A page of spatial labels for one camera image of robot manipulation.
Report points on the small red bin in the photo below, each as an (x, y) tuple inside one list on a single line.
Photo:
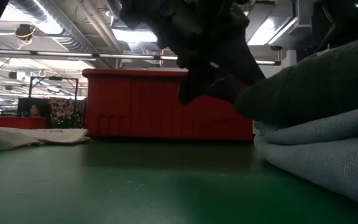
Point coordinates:
[(17, 122)]

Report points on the long ceiling light bar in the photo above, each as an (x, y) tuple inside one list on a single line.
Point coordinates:
[(73, 54)]

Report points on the dark green hooded sweatshirt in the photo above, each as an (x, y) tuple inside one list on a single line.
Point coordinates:
[(322, 84)]

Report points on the black ceiling device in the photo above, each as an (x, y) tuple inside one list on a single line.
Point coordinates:
[(24, 31)]

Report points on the large red plastic laundry bin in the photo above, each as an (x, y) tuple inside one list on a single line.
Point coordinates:
[(135, 105)]

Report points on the person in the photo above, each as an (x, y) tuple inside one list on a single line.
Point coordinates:
[(37, 111)]

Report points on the dark blue denim jeans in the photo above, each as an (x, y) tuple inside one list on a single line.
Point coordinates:
[(204, 37)]

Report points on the round silver ventilation duct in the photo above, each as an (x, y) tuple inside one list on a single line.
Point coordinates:
[(113, 7), (70, 40)]

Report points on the cream folded cloth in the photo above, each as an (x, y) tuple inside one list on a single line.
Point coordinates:
[(42, 136)]

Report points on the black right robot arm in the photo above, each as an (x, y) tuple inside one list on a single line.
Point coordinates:
[(337, 21)]

